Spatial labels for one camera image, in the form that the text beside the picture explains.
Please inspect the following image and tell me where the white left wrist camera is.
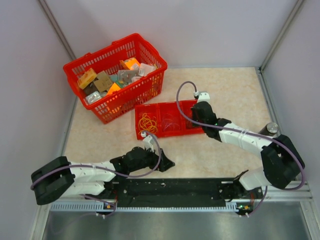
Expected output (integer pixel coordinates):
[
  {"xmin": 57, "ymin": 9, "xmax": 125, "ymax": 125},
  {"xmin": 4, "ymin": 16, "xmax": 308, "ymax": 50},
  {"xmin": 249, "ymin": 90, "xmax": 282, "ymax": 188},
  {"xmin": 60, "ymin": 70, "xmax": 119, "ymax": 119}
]
[{"xmin": 140, "ymin": 131, "xmax": 156, "ymax": 153}]

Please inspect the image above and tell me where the orange hanging-tab box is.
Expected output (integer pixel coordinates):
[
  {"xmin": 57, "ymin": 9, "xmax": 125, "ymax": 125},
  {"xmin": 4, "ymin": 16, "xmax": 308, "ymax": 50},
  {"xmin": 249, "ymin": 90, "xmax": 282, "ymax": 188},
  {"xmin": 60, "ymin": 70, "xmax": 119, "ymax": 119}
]
[{"xmin": 119, "ymin": 57, "xmax": 141, "ymax": 70}]

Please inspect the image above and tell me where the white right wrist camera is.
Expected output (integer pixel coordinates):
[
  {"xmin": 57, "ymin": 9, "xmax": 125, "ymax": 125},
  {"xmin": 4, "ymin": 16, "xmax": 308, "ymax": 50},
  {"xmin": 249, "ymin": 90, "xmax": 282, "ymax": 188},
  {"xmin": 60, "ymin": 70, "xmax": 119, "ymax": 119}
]
[{"xmin": 193, "ymin": 91, "xmax": 211, "ymax": 103}]

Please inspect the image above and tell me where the grey foil pouch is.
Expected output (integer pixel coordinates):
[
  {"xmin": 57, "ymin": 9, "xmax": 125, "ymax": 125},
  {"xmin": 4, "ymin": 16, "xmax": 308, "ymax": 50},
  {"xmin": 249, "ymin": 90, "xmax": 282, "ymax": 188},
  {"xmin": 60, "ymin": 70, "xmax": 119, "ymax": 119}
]
[{"xmin": 117, "ymin": 69, "xmax": 139, "ymax": 84}]

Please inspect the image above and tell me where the red middle storage bin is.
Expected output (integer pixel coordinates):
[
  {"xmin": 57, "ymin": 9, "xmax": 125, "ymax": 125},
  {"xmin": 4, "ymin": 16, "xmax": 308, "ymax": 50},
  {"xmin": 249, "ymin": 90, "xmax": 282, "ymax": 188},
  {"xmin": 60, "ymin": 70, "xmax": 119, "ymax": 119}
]
[{"xmin": 157, "ymin": 102, "xmax": 184, "ymax": 138}]

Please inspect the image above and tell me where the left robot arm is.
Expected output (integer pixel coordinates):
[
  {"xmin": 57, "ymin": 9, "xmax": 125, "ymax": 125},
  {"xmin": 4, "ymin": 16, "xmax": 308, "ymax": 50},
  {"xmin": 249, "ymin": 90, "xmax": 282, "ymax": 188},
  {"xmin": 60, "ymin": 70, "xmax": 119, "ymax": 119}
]
[{"xmin": 31, "ymin": 147, "xmax": 175, "ymax": 206}]

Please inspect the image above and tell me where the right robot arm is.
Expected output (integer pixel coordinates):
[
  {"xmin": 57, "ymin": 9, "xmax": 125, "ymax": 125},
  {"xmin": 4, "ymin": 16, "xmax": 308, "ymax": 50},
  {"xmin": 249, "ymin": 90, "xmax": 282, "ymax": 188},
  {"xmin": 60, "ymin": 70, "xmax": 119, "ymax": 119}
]
[{"xmin": 191, "ymin": 101, "xmax": 305, "ymax": 198}]

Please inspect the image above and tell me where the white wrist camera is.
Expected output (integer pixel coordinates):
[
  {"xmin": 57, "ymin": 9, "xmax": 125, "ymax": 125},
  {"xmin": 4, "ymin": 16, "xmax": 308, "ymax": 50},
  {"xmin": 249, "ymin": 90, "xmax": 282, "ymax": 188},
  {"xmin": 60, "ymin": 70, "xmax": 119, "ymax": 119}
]
[
  {"xmin": 140, "ymin": 131, "xmax": 156, "ymax": 153},
  {"xmin": 193, "ymin": 91, "xmax": 211, "ymax": 103}
]

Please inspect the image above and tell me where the black yellow can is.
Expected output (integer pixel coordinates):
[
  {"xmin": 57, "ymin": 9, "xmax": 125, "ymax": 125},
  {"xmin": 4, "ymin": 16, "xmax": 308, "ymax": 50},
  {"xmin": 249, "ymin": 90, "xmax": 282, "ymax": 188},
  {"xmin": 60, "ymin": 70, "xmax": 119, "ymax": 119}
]
[{"xmin": 258, "ymin": 122, "xmax": 279, "ymax": 137}]

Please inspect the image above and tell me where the white pink wrapped packet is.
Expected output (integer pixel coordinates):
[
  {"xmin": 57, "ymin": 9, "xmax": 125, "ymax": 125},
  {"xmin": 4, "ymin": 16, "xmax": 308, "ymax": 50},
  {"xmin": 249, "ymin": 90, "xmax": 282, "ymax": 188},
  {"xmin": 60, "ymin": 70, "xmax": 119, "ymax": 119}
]
[{"xmin": 138, "ymin": 63, "xmax": 157, "ymax": 77}]

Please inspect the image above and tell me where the brown cardboard package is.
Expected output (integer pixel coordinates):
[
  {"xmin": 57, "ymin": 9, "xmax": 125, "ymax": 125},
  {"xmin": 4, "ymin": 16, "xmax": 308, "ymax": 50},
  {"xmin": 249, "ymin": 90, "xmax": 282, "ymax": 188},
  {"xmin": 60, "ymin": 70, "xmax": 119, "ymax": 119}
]
[{"xmin": 93, "ymin": 70, "xmax": 114, "ymax": 93}]

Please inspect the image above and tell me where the red right storage bin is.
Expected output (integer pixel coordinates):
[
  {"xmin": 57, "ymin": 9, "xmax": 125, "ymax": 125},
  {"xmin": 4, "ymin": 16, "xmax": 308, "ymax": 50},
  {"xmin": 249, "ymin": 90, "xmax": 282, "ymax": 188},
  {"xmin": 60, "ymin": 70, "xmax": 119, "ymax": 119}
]
[{"xmin": 180, "ymin": 100, "xmax": 204, "ymax": 135}]

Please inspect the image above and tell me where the yellow orange snack box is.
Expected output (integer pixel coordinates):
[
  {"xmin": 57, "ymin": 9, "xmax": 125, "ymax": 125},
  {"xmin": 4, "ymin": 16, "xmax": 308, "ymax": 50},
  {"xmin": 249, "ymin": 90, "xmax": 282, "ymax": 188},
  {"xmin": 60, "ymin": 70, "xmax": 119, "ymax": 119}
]
[{"xmin": 77, "ymin": 68, "xmax": 97, "ymax": 90}]

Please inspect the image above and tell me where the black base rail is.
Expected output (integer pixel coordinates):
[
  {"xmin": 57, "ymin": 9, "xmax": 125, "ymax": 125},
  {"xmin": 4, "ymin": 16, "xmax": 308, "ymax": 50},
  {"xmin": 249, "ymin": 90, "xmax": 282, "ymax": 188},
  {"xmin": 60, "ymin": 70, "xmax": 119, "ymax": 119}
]
[{"xmin": 84, "ymin": 177, "xmax": 258, "ymax": 208}]

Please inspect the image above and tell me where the red plastic shopping basket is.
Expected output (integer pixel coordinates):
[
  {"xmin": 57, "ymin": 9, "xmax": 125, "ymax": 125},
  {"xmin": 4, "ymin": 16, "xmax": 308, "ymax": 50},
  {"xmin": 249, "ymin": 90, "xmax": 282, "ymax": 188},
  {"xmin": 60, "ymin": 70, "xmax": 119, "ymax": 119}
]
[{"xmin": 62, "ymin": 33, "xmax": 168, "ymax": 125}]

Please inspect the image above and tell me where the red storage bin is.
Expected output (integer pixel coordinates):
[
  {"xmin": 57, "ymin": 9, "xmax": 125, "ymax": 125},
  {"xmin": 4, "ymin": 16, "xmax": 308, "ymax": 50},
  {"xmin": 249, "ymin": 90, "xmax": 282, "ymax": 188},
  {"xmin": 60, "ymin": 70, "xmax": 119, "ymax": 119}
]
[
  {"xmin": 157, "ymin": 102, "xmax": 184, "ymax": 138},
  {"xmin": 180, "ymin": 100, "xmax": 204, "ymax": 135},
  {"xmin": 135, "ymin": 104, "xmax": 163, "ymax": 140}
]

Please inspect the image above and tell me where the silver foil packet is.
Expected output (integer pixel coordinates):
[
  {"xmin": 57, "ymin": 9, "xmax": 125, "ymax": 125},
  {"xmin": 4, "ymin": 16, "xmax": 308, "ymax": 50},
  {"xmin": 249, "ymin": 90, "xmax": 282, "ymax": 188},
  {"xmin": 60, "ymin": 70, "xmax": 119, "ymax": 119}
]
[{"xmin": 85, "ymin": 91, "xmax": 102, "ymax": 105}]

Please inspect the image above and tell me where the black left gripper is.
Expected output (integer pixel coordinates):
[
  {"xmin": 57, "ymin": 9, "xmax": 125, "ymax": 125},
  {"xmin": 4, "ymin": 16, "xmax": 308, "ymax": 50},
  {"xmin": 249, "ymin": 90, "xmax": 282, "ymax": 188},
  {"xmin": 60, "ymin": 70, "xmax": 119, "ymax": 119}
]
[{"xmin": 129, "ymin": 144, "xmax": 174, "ymax": 173}]

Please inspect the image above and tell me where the red left storage bin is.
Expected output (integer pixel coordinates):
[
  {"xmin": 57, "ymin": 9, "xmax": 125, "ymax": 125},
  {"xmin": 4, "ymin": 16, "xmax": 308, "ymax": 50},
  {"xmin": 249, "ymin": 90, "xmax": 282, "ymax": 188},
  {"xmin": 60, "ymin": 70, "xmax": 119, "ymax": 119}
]
[{"xmin": 135, "ymin": 104, "xmax": 163, "ymax": 140}]

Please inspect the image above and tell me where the yellow green box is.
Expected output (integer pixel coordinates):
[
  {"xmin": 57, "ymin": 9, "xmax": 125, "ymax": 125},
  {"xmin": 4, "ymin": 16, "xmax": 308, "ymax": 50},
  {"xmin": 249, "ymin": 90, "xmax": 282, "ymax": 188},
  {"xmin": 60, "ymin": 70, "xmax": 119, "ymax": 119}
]
[{"xmin": 107, "ymin": 81, "xmax": 125, "ymax": 96}]

